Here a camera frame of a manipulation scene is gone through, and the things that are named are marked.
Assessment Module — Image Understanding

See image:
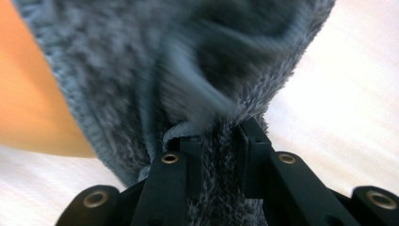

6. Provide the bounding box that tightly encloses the grey fleece pillowcase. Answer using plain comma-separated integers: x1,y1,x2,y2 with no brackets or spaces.
11,0,337,226

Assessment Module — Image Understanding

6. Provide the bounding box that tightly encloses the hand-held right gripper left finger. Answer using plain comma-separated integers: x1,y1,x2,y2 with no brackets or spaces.
131,136,204,226

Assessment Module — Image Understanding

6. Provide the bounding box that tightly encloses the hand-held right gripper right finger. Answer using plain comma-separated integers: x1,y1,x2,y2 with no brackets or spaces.
235,117,362,226

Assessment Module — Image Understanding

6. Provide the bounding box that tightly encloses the orange pillow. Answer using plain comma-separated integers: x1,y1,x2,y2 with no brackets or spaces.
0,0,97,158

